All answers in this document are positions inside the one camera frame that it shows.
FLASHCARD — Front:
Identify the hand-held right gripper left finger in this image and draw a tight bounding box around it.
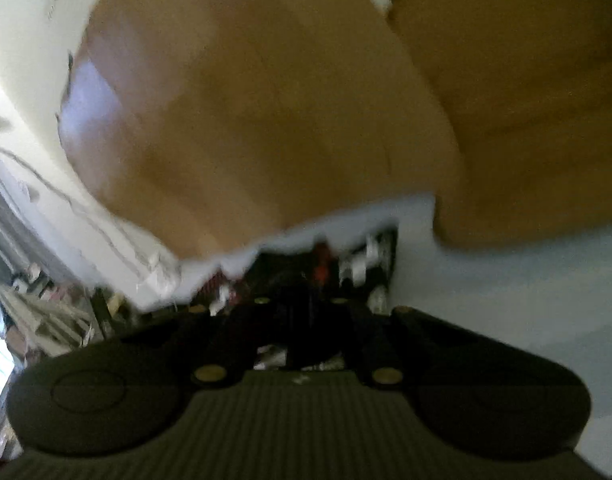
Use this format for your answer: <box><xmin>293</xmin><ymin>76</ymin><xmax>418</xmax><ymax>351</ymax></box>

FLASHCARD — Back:
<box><xmin>120</xmin><ymin>297</ymin><xmax>307</xmax><ymax>387</ymax></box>

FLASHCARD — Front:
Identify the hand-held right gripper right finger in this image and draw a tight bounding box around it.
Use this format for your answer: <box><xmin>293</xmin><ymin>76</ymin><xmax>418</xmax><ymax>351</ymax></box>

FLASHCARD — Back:
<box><xmin>316</xmin><ymin>297</ymin><xmax>487</xmax><ymax>387</ymax></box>

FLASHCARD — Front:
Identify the black patterned knit sweater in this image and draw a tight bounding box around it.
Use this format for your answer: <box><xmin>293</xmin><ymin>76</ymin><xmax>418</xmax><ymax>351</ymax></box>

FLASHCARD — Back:
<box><xmin>198</xmin><ymin>230</ymin><xmax>401</xmax><ymax>372</ymax></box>

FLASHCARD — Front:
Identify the white enamel mug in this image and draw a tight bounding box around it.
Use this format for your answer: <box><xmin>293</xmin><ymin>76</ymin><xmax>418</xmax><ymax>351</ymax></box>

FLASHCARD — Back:
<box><xmin>136</xmin><ymin>252</ymin><xmax>181</xmax><ymax>302</ymax></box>

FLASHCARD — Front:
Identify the striped grey bed sheet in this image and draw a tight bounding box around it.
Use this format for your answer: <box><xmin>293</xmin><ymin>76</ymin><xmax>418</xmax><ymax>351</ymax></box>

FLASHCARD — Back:
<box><xmin>133</xmin><ymin>192</ymin><xmax>612</xmax><ymax>476</ymax></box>

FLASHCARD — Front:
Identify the cluttered shelf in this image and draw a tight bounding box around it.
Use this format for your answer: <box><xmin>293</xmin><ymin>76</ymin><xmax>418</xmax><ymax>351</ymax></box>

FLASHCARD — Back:
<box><xmin>0</xmin><ymin>255</ymin><xmax>136</xmax><ymax>361</ymax></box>

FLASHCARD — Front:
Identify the wooden headboard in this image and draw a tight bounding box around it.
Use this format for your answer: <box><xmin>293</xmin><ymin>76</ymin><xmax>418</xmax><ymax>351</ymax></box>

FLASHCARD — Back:
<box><xmin>57</xmin><ymin>0</ymin><xmax>468</xmax><ymax>263</ymax></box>

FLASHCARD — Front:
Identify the brown cushion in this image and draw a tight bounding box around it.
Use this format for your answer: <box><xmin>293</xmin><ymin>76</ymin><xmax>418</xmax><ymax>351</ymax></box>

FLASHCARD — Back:
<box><xmin>387</xmin><ymin>0</ymin><xmax>612</xmax><ymax>252</ymax></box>

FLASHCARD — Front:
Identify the grey wall cable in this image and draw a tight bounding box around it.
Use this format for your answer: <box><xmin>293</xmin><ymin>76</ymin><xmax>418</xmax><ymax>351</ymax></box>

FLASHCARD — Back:
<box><xmin>0</xmin><ymin>142</ymin><xmax>159</xmax><ymax>281</ymax></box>

